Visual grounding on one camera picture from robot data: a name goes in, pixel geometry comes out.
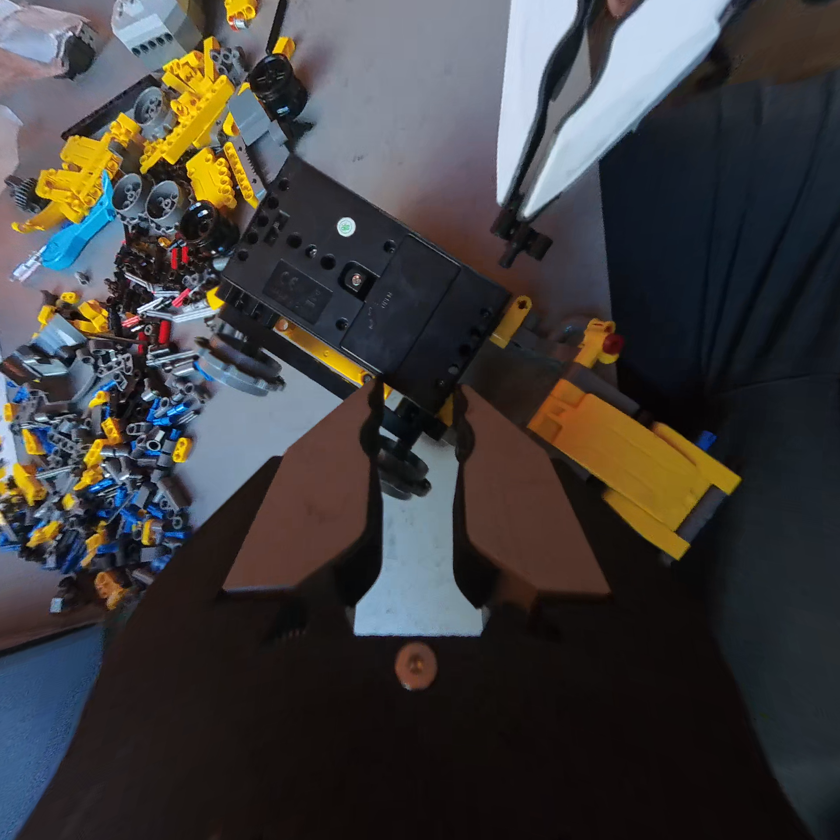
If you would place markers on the yellow black brick vehicle model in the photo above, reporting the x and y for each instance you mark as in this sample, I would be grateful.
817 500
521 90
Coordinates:
368 289

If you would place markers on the pile of loose brick parts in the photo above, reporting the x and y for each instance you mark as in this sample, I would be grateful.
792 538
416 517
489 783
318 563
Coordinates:
118 328

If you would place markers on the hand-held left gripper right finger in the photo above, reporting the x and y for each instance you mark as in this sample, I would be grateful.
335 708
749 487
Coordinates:
532 525

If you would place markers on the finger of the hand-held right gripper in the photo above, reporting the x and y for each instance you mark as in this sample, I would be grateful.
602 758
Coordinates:
630 79
532 92

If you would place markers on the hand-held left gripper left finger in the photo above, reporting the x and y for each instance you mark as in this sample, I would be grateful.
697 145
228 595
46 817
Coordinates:
295 525

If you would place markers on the blue cardboard box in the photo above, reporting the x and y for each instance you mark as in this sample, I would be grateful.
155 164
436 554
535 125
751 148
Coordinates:
40 735

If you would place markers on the small connector pin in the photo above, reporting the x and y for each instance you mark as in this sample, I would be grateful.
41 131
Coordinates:
523 240

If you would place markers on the grey desk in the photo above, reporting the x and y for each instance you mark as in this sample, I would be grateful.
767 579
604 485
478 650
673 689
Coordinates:
407 118

